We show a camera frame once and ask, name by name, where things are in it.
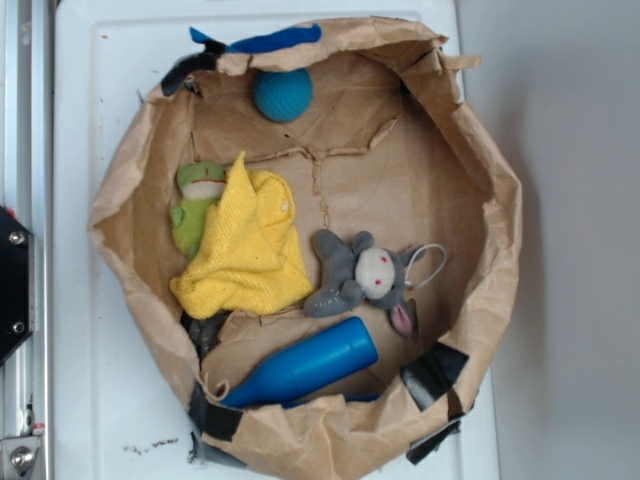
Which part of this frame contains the gray plush donkey toy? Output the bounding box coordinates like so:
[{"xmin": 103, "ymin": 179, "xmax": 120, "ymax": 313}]
[{"xmin": 303, "ymin": 229, "xmax": 448, "ymax": 338}]

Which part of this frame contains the brown paper bag bin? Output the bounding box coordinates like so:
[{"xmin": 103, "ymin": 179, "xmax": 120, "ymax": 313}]
[{"xmin": 90, "ymin": 17, "xmax": 522, "ymax": 479}]

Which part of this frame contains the yellow woven cloth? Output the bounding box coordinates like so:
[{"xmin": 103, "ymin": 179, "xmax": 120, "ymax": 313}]
[{"xmin": 169, "ymin": 153, "xmax": 313, "ymax": 320}]

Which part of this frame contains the blue plastic bottle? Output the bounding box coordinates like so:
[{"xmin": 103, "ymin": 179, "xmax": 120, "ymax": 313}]
[{"xmin": 221, "ymin": 317, "xmax": 379, "ymax": 408}]

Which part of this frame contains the green plush frog toy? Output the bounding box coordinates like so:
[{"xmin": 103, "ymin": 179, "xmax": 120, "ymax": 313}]
[{"xmin": 169, "ymin": 162, "xmax": 227, "ymax": 258}]

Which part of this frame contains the blue knitted ball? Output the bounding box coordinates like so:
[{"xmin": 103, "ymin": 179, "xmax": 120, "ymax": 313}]
[{"xmin": 253, "ymin": 69, "xmax": 313, "ymax": 123}]

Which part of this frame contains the blue felt piece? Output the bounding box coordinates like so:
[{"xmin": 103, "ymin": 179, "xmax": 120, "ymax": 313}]
[{"xmin": 189, "ymin": 23, "xmax": 322, "ymax": 54}]

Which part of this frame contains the white plastic tray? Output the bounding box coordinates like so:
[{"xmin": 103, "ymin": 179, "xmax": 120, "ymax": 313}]
[{"xmin": 51, "ymin": 0, "xmax": 502, "ymax": 480}]

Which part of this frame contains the black metal bracket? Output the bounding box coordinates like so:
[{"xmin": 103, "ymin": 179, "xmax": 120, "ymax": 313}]
[{"xmin": 0, "ymin": 206, "xmax": 35, "ymax": 366}]

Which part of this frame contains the aluminium frame rail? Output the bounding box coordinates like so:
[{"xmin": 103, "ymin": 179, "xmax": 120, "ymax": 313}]
[{"xmin": 1, "ymin": 1, "xmax": 56, "ymax": 479}]

